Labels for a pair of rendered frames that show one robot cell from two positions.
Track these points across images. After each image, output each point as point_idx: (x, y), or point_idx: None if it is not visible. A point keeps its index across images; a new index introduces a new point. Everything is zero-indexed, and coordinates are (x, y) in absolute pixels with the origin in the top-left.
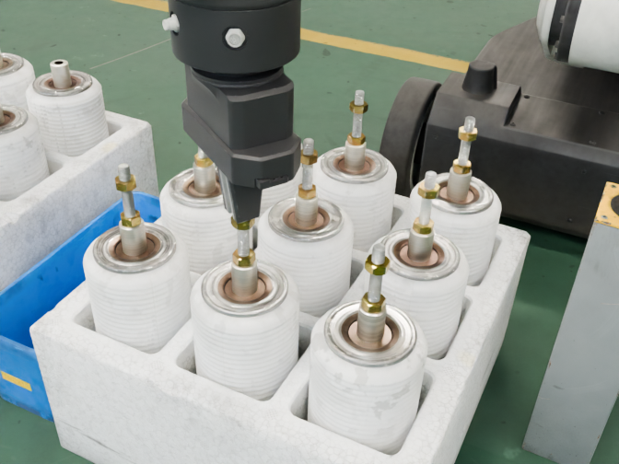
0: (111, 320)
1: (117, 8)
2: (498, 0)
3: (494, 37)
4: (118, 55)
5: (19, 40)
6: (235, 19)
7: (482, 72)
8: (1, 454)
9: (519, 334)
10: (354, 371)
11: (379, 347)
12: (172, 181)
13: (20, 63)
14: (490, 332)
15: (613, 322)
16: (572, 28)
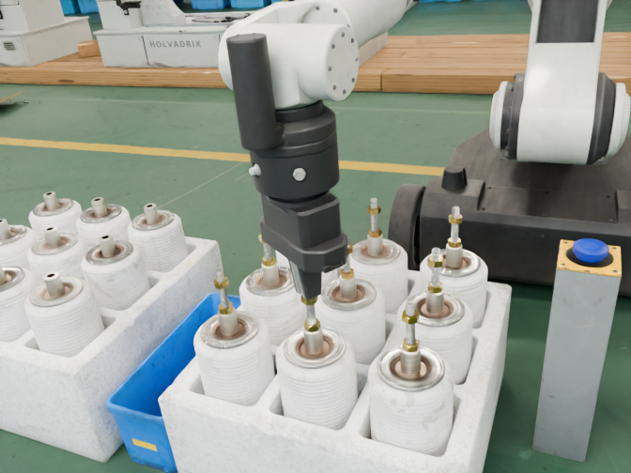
0: (219, 385)
1: (170, 160)
2: (454, 119)
3: (457, 147)
4: (176, 195)
5: (101, 193)
6: (299, 162)
7: (454, 174)
8: None
9: (515, 364)
10: (404, 396)
11: (420, 376)
12: (247, 280)
13: (119, 209)
14: (495, 360)
15: (584, 341)
16: (515, 136)
